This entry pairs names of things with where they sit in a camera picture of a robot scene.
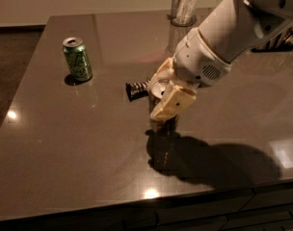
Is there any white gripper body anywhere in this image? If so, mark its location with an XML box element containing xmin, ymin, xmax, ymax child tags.
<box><xmin>173</xmin><ymin>28</ymin><xmax>231</xmax><ymax>87</ymax></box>

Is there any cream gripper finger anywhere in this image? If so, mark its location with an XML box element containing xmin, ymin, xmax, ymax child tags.
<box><xmin>147</xmin><ymin>58</ymin><xmax>174</xmax><ymax>95</ymax></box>
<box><xmin>150</xmin><ymin>80</ymin><xmax>197</xmax><ymax>119</ymax></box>

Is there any orange soda can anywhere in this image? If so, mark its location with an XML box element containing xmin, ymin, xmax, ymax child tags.
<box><xmin>148</xmin><ymin>80</ymin><xmax>178</xmax><ymax>136</ymax></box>

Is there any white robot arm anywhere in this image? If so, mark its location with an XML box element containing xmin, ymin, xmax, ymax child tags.
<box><xmin>147</xmin><ymin>0</ymin><xmax>293</xmax><ymax>123</ymax></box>

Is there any green soda can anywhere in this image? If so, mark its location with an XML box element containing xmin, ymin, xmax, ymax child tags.
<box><xmin>63</xmin><ymin>37</ymin><xmax>93</xmax><ymax>82</ymax></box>

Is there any black snack bar wrapper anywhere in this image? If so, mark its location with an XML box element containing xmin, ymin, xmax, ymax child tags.
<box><xmin>125</xmin><ymin>81</ymin><xmax>148</xmax><ymax>101</ymax></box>

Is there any clear glass cup with straws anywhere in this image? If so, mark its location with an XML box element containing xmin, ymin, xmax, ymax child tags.
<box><xmin>171</xmin><ymin>0</ymin><xmax>197</xmax><ymax>27</ymax></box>

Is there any black wire napkin basket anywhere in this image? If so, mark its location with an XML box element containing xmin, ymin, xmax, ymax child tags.
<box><xmin>252</xmin><ymin>25</ymin><xmax>293</xmax><ymax>53</ymax></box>

